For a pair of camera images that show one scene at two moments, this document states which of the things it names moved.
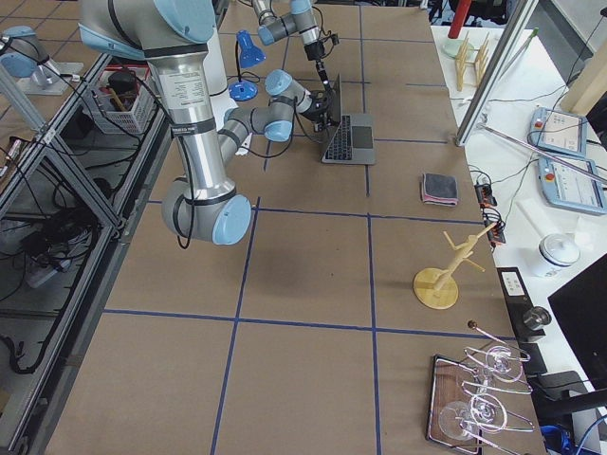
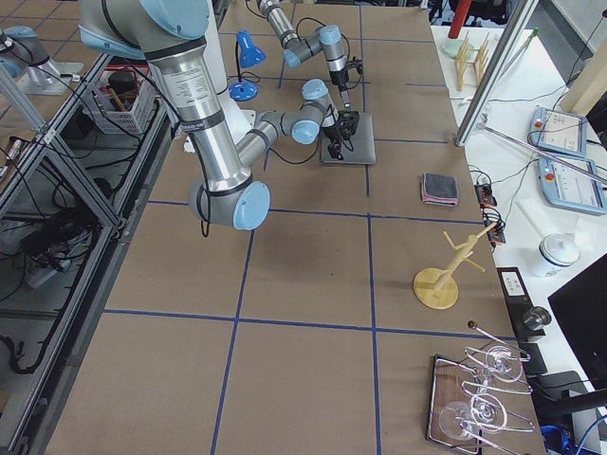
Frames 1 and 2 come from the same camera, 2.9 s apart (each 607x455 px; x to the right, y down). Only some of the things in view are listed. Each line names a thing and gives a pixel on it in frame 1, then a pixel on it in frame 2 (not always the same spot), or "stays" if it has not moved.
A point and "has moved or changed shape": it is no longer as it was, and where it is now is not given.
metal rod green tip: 537,149 stays
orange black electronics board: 496,227 stays
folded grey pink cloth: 439,190 stays
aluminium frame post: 519,23 stays
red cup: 457,22 stays
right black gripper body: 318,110 to 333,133
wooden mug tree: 437,288 stays
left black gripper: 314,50 to 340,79
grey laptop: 355,138 has moved or changed shape
